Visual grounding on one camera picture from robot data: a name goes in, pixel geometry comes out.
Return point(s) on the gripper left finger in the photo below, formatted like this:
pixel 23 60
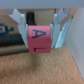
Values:
pixel 22 30

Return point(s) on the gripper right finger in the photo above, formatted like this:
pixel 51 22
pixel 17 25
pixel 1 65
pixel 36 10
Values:
pixel 57 30

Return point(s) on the pink block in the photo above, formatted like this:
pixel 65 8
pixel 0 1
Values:
pixel 38 38

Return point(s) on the white cabinet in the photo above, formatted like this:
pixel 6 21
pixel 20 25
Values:
pixel 78 30

